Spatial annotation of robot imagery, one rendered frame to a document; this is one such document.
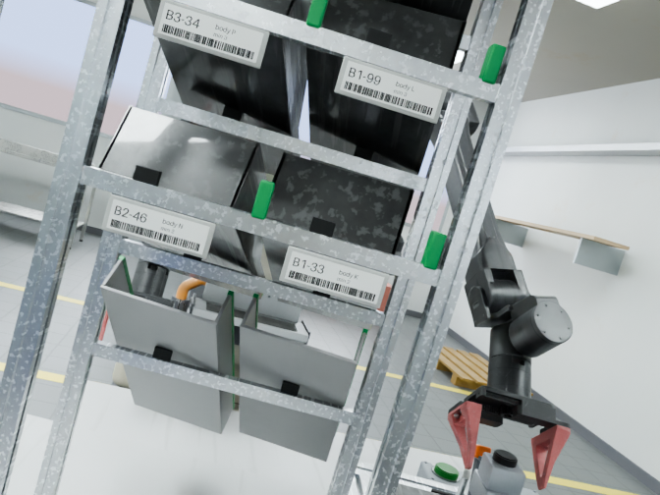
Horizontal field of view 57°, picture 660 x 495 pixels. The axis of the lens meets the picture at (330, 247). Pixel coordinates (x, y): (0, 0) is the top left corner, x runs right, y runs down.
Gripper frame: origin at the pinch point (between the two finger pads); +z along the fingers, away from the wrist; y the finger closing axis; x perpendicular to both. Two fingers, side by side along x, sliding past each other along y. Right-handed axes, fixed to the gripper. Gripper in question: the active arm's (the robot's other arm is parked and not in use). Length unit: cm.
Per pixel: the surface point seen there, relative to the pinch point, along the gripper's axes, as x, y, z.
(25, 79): 493, -382, -456
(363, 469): 20.7, -13.2, -1.2
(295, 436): 8.6, -25.8, 0.0
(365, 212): -28.4, -27.8, -11.0
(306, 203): -27.5, -33.3, -10.8
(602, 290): 336, 240, -282
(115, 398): 46, -57, -9
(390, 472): -19.6, -19.8, 8.8
